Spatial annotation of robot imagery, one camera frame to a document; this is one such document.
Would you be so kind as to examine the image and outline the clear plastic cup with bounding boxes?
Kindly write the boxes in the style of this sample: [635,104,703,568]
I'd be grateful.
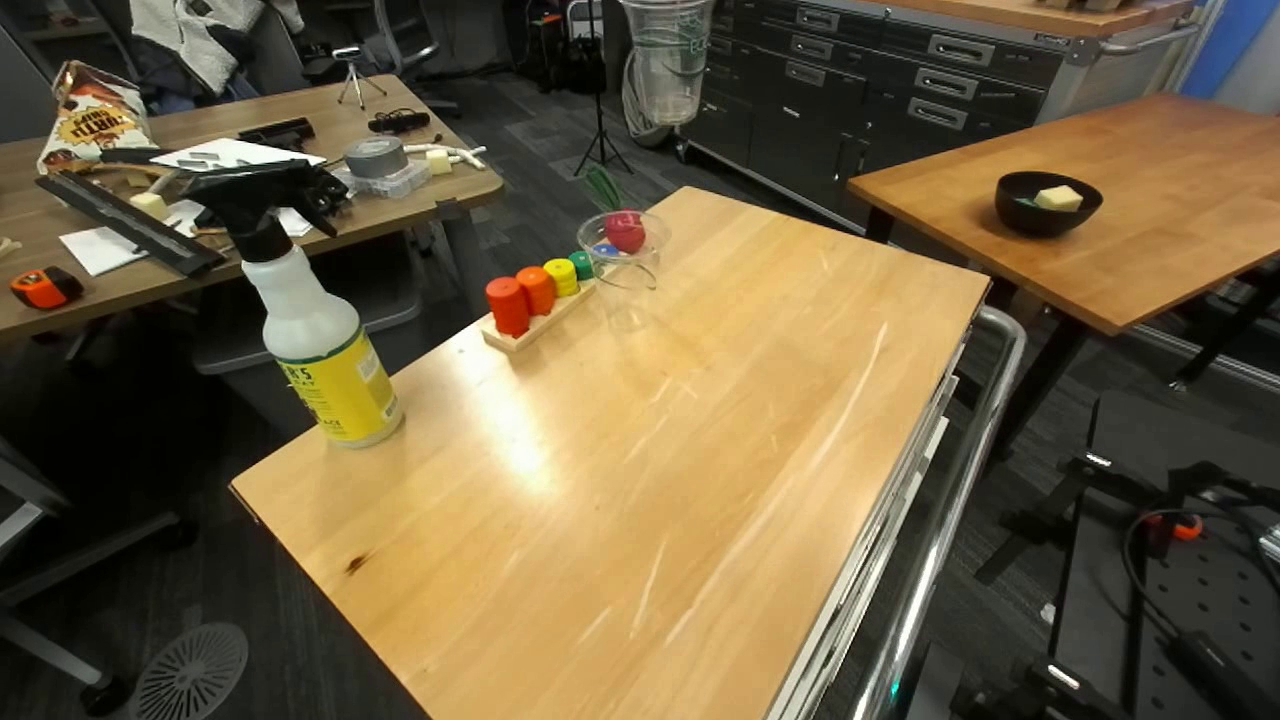
[577,209,672,336]
[620,0,717,127]

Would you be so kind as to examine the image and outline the wooden peg base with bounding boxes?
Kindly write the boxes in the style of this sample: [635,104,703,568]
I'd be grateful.
[480,277,602,354]

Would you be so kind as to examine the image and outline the orange peg cylinder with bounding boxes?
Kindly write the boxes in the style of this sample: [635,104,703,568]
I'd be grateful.
[516,266,557,318]

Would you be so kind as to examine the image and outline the red peg cylinder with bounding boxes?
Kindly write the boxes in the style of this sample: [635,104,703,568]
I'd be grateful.
[485,276,532,339]

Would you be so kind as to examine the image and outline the green toy leaves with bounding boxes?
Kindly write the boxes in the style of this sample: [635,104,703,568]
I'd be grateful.
[584,164,627,212]

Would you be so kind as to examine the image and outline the clear plastic box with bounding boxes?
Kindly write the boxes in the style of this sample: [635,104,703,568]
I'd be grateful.
[334,158,434,200]

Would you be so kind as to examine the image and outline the spray bottle with yellow label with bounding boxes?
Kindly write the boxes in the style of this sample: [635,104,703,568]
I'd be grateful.
[179,159,405,449]

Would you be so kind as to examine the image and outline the wooden desk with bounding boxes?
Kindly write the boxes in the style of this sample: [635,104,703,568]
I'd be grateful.
[0,74,505,343]

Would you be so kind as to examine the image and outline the black drawer cabinet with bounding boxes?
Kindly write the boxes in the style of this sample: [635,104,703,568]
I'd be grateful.
[680,0,1204,233]

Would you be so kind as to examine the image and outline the black bowl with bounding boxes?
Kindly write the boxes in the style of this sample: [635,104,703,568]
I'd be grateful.
[995,171,1104,239]

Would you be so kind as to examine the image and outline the black flat device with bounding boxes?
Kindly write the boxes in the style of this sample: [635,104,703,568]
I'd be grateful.
[237,117,317,152]

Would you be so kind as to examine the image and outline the white paper sheet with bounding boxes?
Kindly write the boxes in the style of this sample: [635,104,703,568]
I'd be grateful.
[149,138,328,172]
[59,225,153,278]

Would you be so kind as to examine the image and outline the wooden side table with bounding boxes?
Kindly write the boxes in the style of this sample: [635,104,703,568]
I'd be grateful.
[847,93,1280,463]

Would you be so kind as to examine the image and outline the office chair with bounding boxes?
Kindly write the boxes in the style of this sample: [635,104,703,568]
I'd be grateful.
[95,0,311,113]

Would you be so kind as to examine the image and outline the snack bag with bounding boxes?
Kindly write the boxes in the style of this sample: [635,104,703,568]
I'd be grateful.
[37,60,162,177]

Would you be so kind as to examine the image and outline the orange tape measure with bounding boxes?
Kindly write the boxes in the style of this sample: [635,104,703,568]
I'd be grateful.
[10,265,87,311]

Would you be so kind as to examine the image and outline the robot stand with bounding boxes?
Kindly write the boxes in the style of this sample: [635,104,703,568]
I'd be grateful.
[975,388,1280,720]

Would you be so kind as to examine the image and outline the coil of grey cable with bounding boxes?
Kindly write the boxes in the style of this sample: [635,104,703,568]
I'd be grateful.
[620,48,683,150]

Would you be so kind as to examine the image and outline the grey duct tape roll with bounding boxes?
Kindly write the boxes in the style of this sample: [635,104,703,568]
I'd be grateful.
[344,136,410,181]

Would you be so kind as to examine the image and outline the black cable bundle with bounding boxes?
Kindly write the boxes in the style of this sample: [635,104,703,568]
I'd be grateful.
[366,107,432,136]

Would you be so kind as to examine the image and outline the camera on tripod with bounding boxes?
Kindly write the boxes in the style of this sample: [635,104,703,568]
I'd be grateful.
[330,44,389,112]

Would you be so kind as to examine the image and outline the long black rail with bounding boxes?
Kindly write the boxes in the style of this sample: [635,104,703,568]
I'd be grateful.
[34,170,227,280]

